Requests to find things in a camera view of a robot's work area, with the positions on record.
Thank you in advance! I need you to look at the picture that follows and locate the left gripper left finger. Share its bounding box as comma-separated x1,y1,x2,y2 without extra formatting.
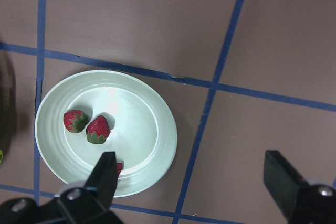
56,152,122,223

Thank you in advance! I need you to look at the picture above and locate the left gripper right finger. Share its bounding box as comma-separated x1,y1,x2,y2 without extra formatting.
263,150,335,223

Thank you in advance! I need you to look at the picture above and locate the red strawberry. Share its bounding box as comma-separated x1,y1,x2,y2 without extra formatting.
116,162,123,176
63,110,90,133
86,115,110,144

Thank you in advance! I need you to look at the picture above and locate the pale green plate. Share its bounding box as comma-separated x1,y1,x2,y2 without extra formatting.
35,70,177,197

